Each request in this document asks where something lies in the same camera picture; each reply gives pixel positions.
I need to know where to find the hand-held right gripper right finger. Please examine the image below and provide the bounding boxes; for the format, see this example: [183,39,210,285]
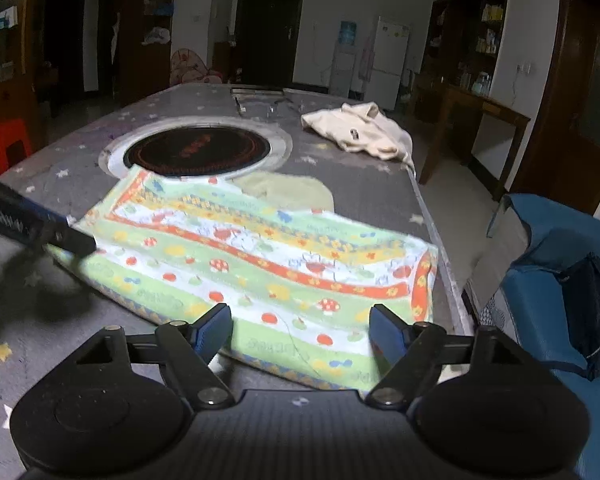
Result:
[365,304,546,408]

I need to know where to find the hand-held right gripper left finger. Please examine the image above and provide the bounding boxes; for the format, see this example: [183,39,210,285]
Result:
[55,303,237,409]

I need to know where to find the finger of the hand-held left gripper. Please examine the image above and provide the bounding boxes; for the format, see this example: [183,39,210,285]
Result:
[0,176,98,257]

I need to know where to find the colourful patterned child's shirt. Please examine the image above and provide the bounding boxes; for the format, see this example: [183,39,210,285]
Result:
[50,165,441,393]

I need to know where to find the dark clothes hanger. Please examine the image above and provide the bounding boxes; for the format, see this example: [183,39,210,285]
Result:
[230,87,287,118]

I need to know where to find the red plastic stool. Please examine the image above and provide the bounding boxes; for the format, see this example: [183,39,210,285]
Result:
[0,119,33,176]

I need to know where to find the grey star-print tablecloth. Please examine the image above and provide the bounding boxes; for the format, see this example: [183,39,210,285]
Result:
[0,84,473,480]

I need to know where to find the blue armchair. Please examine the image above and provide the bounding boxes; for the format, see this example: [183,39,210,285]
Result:
[462,192,600,480]

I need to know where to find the round black induction hob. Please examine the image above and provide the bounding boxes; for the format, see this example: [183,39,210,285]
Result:
[99,121,293,181]

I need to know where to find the dark bag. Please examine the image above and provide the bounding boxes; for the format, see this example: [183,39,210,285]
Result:
[555,252,600,381]

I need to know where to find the cream garment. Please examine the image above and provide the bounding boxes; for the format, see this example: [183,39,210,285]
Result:
[300,101,416,168]

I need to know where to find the pink floral cushion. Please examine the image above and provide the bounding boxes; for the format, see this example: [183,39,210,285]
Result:
[170,49,226,87]

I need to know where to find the dark wooden shelf unit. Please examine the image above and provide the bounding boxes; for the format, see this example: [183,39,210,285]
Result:
[120,0,179,106]

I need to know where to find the wooden desk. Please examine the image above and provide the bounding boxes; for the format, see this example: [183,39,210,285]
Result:
[420,82,531,201]

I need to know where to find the water dispenser with blue bottle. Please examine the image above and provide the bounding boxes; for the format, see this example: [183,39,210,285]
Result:
[328,21,357,98]

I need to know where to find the white refrigerator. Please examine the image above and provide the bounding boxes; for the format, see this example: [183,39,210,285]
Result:
[362,16,412,111]

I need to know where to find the brown wooden door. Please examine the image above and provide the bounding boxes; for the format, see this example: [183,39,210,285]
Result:
[510,0,600,216]

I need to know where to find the dark interior door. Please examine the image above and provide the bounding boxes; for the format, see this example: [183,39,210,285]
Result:
[234,0,307,86]

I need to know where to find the dark wooden cabinet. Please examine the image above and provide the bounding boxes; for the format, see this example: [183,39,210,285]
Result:
[415,0,511,106]

